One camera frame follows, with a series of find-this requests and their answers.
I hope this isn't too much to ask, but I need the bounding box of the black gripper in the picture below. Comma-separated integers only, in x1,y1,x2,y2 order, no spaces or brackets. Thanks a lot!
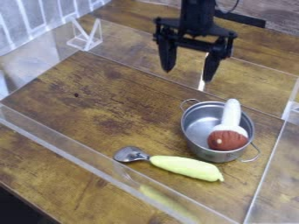
154,17,238,82

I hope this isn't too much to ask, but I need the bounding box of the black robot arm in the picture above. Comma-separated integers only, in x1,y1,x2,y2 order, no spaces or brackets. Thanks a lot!
154,0,238,82

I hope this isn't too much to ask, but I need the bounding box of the silver metal pot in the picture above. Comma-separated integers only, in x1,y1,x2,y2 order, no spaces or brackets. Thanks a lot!
182,101,260,163

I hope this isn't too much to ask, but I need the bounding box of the black bar on table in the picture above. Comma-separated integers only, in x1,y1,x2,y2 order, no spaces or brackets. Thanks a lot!
215,10,267,28

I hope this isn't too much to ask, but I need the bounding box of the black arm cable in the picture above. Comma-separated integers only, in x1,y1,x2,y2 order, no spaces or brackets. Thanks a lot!
214,0,240,15

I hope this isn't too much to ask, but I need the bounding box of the clear acrylic triangle bracket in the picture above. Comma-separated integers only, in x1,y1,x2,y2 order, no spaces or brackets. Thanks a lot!
67,18,103,52

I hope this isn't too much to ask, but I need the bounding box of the spoon with yellow handle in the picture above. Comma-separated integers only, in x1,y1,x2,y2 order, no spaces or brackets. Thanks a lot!
114,146,224,182

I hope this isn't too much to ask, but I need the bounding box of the clear acrylic enclosure wall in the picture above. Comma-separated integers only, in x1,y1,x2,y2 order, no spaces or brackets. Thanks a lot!
0,0,299,224

